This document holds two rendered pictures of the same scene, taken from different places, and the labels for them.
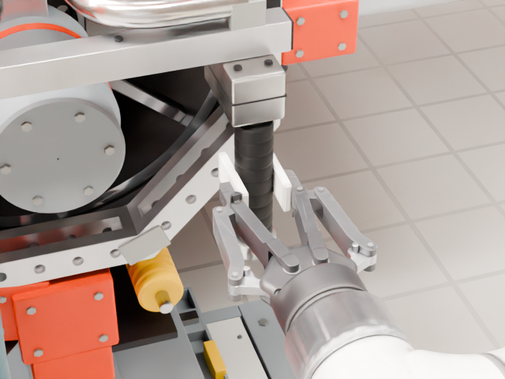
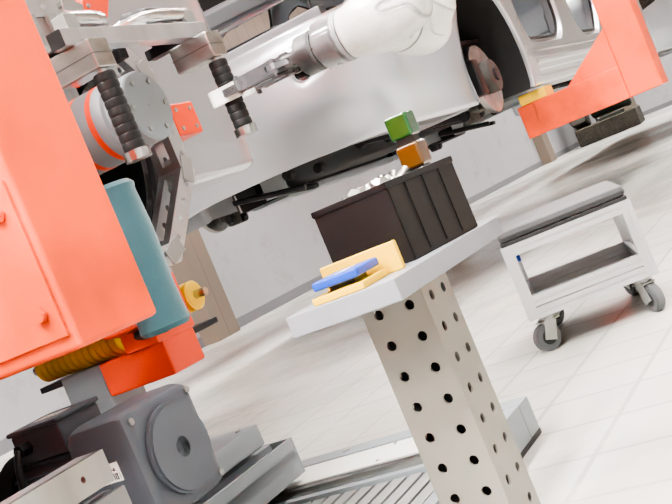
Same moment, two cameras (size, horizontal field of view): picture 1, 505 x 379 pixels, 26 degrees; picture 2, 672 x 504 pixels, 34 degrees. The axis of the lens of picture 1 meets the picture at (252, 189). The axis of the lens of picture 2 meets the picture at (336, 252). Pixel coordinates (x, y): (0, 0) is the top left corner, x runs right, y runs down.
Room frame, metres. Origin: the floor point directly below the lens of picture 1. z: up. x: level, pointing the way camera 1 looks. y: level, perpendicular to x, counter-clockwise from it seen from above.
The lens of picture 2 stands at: (-0.70, 1.34, 0.55)
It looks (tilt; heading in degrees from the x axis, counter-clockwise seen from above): 2 degrees down; 317
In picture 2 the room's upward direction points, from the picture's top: 23 degrees counter-clockwise
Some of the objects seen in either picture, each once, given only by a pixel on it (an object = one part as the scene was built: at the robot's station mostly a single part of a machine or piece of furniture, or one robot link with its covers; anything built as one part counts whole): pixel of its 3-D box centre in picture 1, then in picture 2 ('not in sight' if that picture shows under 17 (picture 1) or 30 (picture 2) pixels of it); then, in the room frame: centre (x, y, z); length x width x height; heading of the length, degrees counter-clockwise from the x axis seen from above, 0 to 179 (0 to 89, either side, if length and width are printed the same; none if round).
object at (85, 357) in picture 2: not in sight; (89, 350); (1.15, 0.29, 0.49); 0.29 x 0.06 x 0.06; 18
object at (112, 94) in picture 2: not in sight; (120, 113); (0.71, 0.32, 0.83); 0.04 x 0.04 x 0.16
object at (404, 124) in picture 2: not in sight; (402, 126); (0.45, 0.01, 0.64); 0.04 x 0.04 x 0.04; 18
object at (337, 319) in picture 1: (346, 351); (333, 41); (0.59, -0.07, 0.83); 0.09 x 0.06 x 0.09; 108
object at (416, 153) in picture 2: not in sight; (414, 154); (0.45, 0.01, 0.59); 0.04 x 0.04 x 0.04; 18
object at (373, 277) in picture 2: not in sight; (350, 287); (0.34, 0.36, 0.46); 0.08 x 0.08 x 0.01; 18
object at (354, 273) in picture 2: not in sight; (346, 277); (0.34, 0.36, 0.47); 0.07 x 0.07 x 0.02; 18
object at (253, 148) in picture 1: (253, 181); (231, 95); (0.82, 0.00, 0.83); 0.04 x 0.04 x 0.16
